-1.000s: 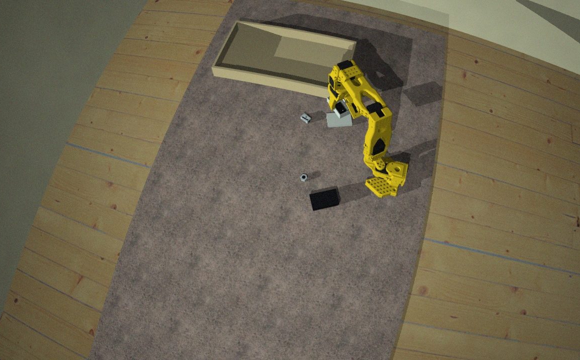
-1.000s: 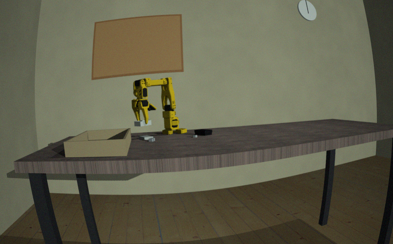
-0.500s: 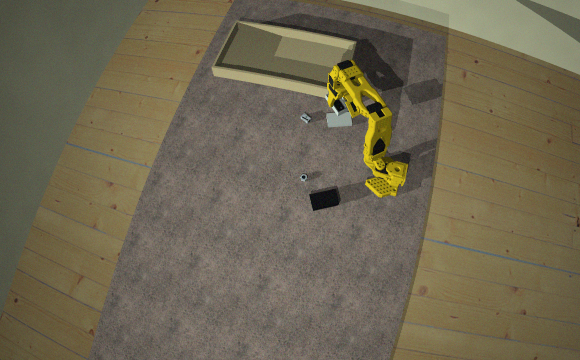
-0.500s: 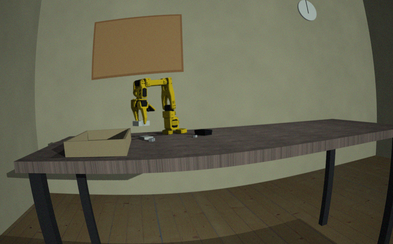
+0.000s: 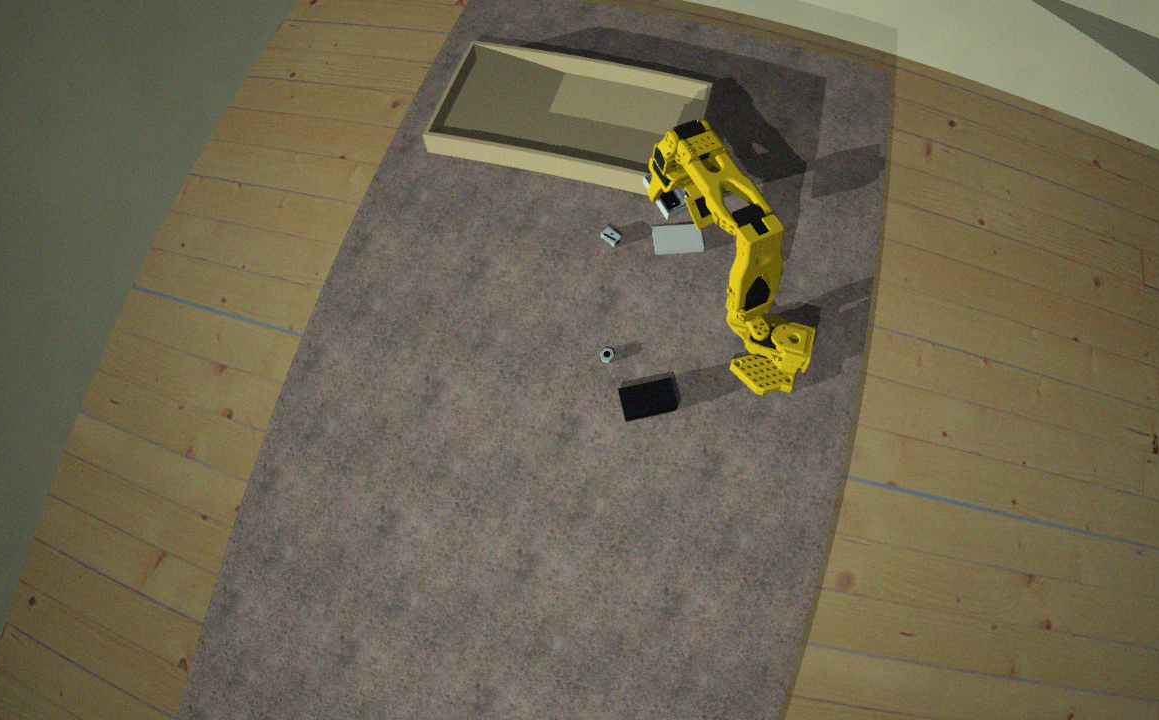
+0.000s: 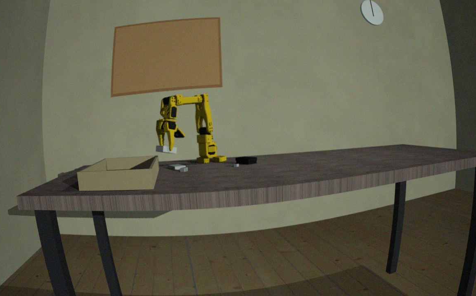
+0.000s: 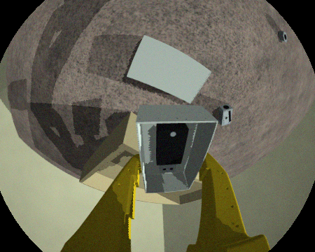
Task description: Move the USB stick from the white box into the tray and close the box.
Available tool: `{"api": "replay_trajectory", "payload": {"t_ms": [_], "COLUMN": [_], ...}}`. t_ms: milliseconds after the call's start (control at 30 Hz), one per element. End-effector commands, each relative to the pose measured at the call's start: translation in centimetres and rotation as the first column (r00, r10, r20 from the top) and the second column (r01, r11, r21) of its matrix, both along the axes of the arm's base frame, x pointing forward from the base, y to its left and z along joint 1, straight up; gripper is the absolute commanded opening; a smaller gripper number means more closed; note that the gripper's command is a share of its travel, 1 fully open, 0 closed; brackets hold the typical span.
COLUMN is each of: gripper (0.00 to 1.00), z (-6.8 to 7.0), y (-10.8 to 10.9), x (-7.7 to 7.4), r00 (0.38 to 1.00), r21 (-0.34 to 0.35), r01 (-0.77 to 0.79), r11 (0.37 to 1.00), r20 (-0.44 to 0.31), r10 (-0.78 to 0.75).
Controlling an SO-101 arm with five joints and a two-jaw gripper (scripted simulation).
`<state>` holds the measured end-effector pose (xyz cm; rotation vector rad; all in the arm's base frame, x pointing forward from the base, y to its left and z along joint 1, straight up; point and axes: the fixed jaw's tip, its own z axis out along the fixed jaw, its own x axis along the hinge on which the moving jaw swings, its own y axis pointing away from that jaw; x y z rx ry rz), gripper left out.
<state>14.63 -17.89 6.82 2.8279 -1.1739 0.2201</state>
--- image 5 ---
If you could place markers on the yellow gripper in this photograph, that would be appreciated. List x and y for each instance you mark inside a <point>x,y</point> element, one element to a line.
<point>695,202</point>

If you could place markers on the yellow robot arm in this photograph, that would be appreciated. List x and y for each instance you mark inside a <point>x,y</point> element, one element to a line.
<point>760,233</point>

